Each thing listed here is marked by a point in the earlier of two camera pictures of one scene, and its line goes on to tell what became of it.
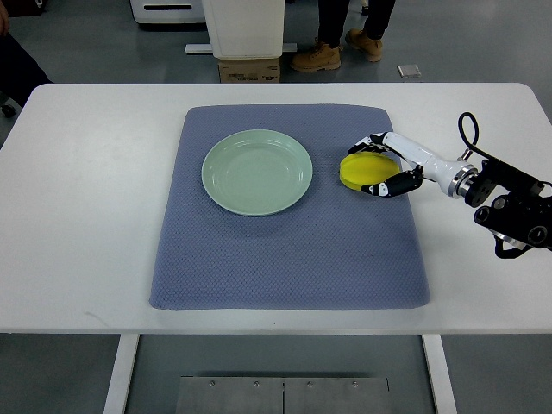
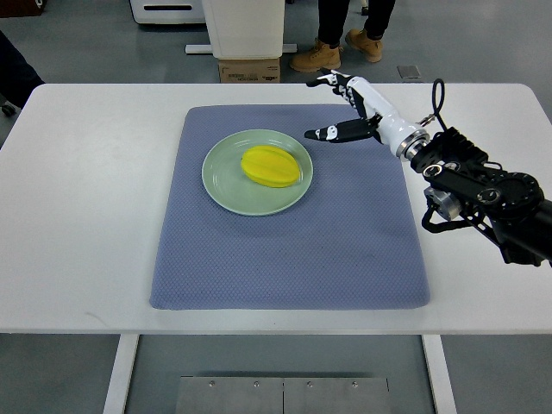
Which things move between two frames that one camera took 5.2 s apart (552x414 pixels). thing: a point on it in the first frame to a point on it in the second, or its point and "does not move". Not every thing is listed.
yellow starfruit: [366, 168] to [271, 166]
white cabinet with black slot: [168, 11] does not move
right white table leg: [439, 373] does not move
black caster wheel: [8, 110] does not move
